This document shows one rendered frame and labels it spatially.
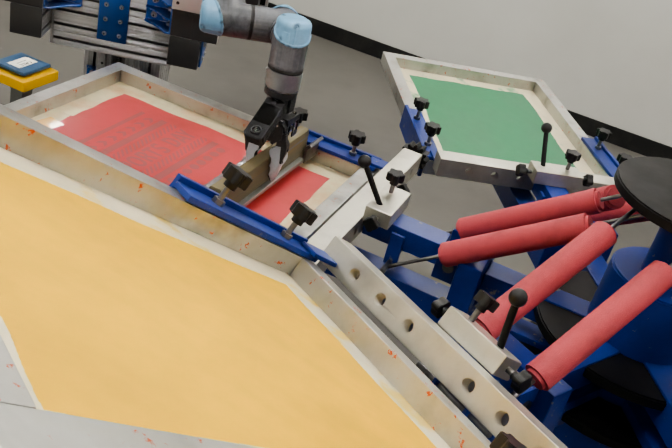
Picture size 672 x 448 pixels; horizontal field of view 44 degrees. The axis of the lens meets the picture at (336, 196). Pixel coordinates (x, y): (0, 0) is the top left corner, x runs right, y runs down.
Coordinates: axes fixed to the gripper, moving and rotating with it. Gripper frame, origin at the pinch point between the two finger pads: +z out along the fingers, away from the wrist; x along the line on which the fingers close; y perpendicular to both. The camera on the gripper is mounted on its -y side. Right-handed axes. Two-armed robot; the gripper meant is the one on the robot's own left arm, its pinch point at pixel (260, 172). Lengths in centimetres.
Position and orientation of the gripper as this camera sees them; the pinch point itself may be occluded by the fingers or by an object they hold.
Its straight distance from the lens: 185.4
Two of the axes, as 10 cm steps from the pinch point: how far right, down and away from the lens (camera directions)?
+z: -2.2, 8.5, 4.8
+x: -8.9, -3.8, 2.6
